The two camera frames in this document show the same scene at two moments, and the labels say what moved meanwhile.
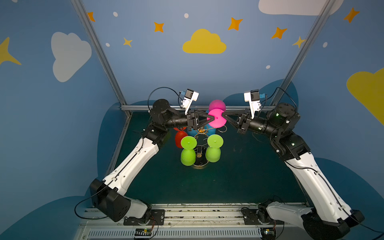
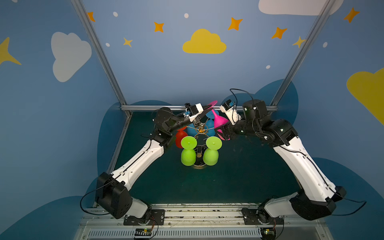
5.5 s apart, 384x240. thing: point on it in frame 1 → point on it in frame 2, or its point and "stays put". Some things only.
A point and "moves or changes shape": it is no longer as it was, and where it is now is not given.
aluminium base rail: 223,222 stays put
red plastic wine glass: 179,135 stays put
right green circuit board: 268,233 stays put
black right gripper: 241,124 → 231,129
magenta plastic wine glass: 216,108 moves or changes shape
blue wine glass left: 192,133 stays put
